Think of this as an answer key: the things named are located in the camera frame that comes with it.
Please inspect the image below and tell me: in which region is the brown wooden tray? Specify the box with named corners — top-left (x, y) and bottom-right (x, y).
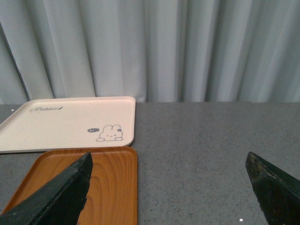
top-left (4, 147), bottom-right (137, 225)

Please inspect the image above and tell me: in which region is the grey-white curtain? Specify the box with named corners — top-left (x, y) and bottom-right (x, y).
top-left (0, 0), bottom-right (300, 104)

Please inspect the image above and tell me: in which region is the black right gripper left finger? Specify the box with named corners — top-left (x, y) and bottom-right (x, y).
top-left (0, 152), bottom-right (93, 225)

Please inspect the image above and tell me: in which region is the pink rabbit tray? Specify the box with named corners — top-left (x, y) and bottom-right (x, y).
top-left (0, 97), bottom-right (136, 153)

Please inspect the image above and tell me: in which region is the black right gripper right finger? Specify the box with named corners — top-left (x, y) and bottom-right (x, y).
top-left (245, 152), bottom-right (300, 225)

